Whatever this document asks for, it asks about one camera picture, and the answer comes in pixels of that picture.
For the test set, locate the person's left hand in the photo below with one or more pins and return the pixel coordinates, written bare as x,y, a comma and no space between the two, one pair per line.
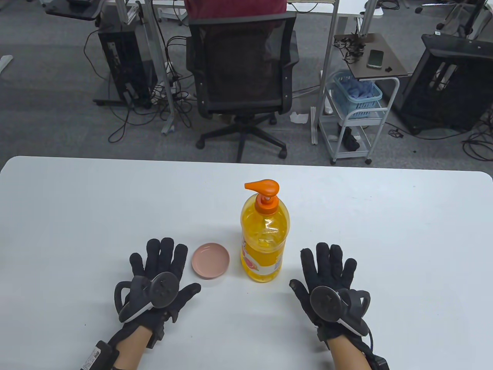
165,254

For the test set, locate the white background desk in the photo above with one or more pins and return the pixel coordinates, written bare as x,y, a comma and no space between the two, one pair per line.
346,7

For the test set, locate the large black computer case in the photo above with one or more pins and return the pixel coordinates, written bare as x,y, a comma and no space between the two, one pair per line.
446,88

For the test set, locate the white rolling cart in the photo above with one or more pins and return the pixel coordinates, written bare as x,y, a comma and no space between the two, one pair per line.
332,135

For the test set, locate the black and white hand controller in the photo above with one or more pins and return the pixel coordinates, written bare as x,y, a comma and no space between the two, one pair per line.
325,302
163,289

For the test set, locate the aluminium desk leg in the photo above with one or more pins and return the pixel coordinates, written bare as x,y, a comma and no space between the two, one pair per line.
326,58
368,15
158,58

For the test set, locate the dark brown side table top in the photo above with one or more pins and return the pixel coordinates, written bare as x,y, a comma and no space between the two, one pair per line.
391,48

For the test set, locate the person's right hand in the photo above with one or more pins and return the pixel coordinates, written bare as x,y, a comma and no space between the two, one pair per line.
327,262

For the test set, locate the black item in cart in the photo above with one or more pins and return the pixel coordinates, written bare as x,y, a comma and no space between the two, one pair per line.
349,140

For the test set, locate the yellow dish soap pump bottle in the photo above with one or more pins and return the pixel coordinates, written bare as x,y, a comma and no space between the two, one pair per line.
264,246

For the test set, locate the black computer tower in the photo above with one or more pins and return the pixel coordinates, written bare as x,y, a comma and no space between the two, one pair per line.
123,61

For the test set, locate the blue plastic basket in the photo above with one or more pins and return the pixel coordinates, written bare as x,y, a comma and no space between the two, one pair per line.
362,104

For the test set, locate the pink seasoning dish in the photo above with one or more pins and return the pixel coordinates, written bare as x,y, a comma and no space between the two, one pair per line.
210,260

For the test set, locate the dark smartphone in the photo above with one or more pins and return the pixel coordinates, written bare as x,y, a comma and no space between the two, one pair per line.
375,58

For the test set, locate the black background office chair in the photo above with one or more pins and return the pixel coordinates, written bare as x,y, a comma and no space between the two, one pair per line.
462,15

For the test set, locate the white flat object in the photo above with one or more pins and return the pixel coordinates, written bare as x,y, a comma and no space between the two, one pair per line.
4,63

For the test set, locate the white crumpled tissue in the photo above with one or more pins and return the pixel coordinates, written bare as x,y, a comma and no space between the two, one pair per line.
298,117

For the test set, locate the person's right forearm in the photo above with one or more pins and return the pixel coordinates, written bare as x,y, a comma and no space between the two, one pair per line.
346,356

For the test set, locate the black stand tray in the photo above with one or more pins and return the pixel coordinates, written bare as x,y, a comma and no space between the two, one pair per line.
73,9

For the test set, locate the black mesh office chair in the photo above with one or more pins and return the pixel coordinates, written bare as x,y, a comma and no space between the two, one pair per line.
238,65

